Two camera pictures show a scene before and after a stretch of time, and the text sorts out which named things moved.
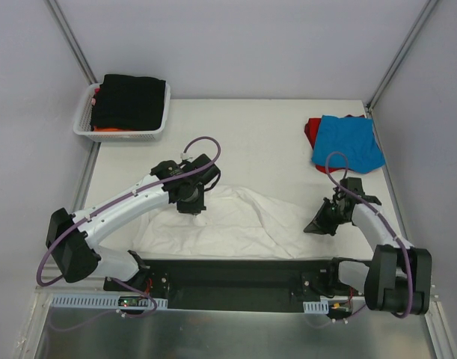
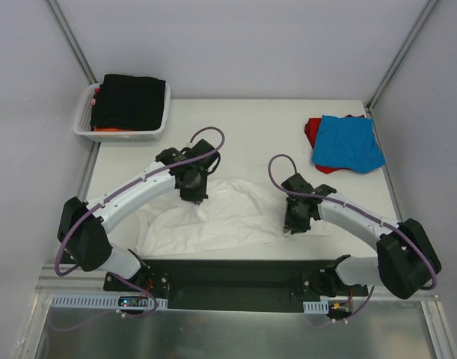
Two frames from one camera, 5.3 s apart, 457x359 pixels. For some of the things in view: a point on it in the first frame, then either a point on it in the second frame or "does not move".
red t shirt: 312,129 does not move
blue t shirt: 356,137 does not move
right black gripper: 327,215 to 295,225
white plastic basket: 83,126 does not move
